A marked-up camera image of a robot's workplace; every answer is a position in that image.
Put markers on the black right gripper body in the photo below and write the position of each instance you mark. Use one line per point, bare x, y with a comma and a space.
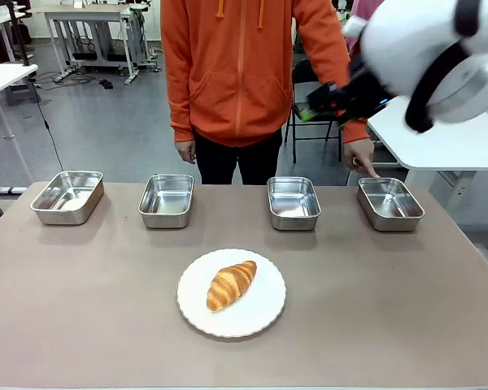
358, 95

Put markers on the large white table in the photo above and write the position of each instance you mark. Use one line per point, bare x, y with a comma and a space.
451, 146

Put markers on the grey workbench with legs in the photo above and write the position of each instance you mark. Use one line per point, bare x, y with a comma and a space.
93, 32

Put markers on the black trousers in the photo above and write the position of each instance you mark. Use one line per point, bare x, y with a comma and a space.
238, 162

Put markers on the black folding chair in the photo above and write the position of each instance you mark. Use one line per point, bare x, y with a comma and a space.
313, 126

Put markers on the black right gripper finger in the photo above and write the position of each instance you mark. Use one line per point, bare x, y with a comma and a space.
322, 94
311, 113

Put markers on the black foot pedal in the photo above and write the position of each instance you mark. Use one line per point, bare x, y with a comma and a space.
105, 84

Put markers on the grey floor power strip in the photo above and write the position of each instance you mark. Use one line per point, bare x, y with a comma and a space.
10, 190

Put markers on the orange hoodie torso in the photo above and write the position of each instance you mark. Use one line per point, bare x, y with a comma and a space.
236, 69

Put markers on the white floor power strip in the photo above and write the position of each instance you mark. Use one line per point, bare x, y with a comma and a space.
64, 76

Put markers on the black stand pole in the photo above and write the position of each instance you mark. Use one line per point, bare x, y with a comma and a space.
18, 32

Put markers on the pink hanging cloth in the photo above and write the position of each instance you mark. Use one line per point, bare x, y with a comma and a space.
362, 24

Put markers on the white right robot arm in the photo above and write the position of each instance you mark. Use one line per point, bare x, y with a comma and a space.
443, 53

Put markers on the person's left hand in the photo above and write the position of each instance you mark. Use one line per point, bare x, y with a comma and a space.
358, 156

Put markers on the small white side table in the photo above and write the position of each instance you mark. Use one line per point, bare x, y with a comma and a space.
6, 79

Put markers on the person's right forearm orange sleeve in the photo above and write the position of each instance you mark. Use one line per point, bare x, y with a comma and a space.
181, 101

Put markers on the white scalloped plate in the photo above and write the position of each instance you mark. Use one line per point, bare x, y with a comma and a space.
244, 317

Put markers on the person's right hand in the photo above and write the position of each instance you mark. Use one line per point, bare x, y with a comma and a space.
186, 151

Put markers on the steel rectangular container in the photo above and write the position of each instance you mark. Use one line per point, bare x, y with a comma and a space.
166, 201
390, 205
67, 199
293, 203

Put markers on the golden croissant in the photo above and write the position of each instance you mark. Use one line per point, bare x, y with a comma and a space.
229, 286

